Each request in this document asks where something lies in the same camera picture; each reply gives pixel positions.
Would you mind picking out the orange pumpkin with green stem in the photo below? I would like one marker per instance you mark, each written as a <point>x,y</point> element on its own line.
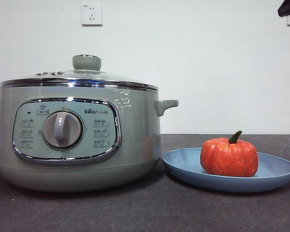
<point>227,157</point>

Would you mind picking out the glass lid with green knob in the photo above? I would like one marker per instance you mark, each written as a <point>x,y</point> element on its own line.
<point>86,64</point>

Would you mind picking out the pale green electric steamer pot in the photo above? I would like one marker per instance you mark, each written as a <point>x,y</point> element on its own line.
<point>140,120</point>

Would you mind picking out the blue round plate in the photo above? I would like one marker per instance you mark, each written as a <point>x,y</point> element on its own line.
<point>183,164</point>

